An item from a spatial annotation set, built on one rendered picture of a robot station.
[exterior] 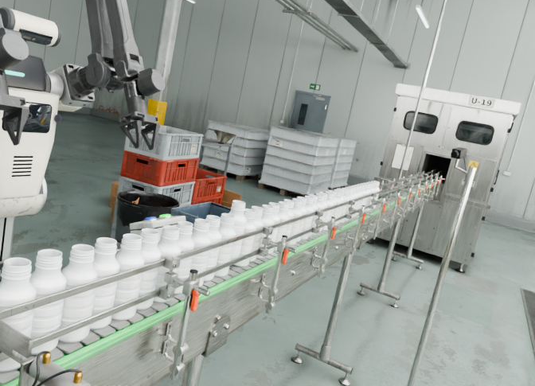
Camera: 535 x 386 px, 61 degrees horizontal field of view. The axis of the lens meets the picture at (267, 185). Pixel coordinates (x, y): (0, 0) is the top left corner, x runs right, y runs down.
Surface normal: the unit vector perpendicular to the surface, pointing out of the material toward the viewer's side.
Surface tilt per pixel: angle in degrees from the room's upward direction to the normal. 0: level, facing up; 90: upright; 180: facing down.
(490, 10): 90
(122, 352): 91
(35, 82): 90
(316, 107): 90
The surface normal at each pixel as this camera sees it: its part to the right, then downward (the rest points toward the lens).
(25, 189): 0.87, 0.25
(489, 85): -0.44, 0.06
